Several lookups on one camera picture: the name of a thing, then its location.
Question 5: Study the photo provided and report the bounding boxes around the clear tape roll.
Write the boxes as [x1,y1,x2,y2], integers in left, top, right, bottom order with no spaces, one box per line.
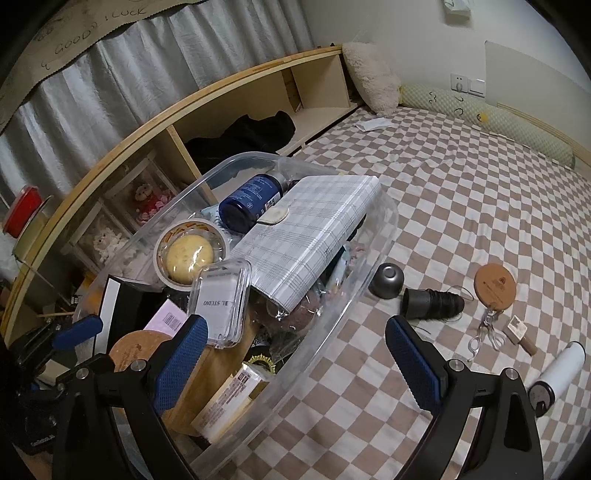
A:
[154,218,230,289]

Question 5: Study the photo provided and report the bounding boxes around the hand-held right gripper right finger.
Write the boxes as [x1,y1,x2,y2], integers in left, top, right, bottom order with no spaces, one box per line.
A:
[385,315,546,480]

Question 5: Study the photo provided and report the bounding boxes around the long green bolster pillow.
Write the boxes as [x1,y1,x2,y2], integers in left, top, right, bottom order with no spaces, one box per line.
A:
[399,84,578,169]

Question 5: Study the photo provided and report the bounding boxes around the brown powder puff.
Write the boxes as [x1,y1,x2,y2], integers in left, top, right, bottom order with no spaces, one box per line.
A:
[259,295,324,334]

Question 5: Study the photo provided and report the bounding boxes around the clear plastic storage box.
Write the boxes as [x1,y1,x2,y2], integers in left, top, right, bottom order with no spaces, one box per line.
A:
[48,151,400,467]

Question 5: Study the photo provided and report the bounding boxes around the fluffy white pillow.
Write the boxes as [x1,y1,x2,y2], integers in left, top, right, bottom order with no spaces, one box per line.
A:
[342,42,402,116]

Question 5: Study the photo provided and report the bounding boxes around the red round tin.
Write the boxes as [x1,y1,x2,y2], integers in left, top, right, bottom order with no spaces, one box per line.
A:
[4,185,43,238]

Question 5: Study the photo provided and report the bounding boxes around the panda cork coaster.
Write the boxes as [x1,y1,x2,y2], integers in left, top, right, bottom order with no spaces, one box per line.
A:
[108,330,174,374]

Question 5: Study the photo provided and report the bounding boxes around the brown cork coaster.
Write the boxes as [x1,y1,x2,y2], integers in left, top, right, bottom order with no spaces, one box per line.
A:
[475,263,516,308]

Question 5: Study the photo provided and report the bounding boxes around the wooden handled stamp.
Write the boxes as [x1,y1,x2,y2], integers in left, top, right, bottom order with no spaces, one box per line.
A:
[502,315,539,356]

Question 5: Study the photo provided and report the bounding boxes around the beige printed valance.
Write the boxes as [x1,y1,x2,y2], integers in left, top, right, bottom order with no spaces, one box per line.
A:
[0,0,195,130]

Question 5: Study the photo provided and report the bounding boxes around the wooden shelf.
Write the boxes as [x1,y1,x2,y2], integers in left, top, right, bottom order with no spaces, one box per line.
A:
[0,44,361,342]

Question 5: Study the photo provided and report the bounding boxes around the grey curtain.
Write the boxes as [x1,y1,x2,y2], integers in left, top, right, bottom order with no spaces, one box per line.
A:
[0,7,319,204]

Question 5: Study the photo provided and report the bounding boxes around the white cylinder bottle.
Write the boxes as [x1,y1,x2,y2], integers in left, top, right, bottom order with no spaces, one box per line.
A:
[527,342,586,418]

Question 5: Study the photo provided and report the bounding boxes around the clear handled scissors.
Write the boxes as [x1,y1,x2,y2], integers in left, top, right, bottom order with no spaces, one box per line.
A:
[466,308,506,361]

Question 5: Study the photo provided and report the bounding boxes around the pink barcode card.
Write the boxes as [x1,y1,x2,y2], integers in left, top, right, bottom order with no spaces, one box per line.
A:
[143,299,189,333]

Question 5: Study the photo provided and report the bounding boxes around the cream wrapped packet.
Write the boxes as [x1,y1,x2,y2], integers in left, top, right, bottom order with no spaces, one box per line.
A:
[191,362,275,441]

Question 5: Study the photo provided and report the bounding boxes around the plaid notebook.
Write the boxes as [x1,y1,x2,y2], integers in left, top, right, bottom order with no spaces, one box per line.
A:
[229,174,383,312]

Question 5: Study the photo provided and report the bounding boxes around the navy blue bottle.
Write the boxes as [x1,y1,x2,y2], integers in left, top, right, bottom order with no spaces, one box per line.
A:
[218,172,289,234]

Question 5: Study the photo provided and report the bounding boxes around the checkered bedsheet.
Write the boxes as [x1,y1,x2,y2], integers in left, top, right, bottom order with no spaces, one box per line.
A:
[194,106,591,480]

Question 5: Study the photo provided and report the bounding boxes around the wooden board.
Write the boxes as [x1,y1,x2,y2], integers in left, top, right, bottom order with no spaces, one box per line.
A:
[175,342,259,435]

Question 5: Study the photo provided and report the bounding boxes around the black box white edge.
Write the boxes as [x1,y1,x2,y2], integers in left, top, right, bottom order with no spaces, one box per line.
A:
[95,276,162,356]

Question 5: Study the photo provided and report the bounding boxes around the black ribbed cylinder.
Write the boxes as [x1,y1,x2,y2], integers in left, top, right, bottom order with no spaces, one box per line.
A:
[401,287,466,320]

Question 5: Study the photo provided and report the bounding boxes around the grey headboard panel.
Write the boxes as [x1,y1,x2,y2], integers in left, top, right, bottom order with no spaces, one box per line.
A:
[485,41,591,121]

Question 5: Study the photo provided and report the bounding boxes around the white paper packet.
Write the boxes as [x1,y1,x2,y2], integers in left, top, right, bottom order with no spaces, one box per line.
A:
[355,117,394,132]

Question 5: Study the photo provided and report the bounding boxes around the yellow sponge ball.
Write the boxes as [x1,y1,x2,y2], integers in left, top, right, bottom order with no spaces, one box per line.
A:
[165,233,215,281]

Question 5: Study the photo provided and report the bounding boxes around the wooden headboard slat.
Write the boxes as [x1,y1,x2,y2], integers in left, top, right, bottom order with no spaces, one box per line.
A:
[496,104,591,158]

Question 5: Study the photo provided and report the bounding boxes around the pink bear bouquet box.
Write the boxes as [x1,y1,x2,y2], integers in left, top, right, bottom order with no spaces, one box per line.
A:
[104,161,181,232]

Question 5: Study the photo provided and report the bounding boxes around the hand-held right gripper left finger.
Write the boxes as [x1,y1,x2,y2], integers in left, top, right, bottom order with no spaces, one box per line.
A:
[51,314,209,480]

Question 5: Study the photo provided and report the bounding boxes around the dark metal dome bell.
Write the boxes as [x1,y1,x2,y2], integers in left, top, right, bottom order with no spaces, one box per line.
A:
[368,263,405,299]

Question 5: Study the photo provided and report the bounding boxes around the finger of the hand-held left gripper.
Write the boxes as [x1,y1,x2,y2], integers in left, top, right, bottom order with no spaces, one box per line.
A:
[51,314,105,350]

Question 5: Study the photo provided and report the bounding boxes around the white bear bouquet box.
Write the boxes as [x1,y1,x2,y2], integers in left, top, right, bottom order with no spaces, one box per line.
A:
[69,203,134,273]

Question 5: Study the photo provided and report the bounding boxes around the black cloth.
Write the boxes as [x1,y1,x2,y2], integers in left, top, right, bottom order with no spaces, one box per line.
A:
[185,111,296,171]

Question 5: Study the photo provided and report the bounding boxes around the clear plastic case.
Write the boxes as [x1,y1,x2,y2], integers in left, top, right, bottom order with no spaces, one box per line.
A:
[187,258,253,348]

